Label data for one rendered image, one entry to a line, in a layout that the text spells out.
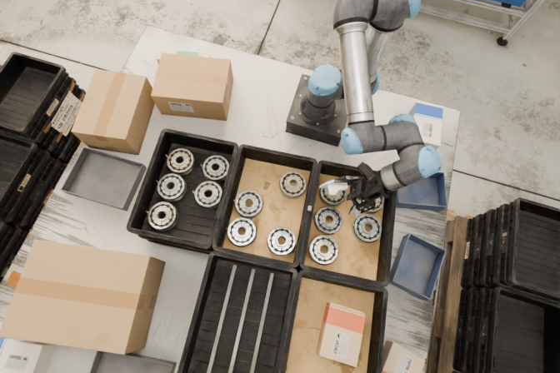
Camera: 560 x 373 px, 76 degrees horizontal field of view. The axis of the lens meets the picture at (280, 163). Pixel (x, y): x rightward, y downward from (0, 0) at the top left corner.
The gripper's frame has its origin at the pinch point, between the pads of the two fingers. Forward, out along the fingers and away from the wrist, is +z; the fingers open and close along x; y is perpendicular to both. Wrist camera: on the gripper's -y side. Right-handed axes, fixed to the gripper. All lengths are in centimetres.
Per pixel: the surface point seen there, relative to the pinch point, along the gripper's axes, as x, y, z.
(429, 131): 31, -54, -20
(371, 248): 28.0, -0.3, 6.1
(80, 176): -63, -6, 87
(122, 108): -68, -25, 58
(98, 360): -19, 50, 84
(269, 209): -5.3, -4.4, 28.0
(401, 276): 49.0, -1.0, 7.4
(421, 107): 24, -63, -21
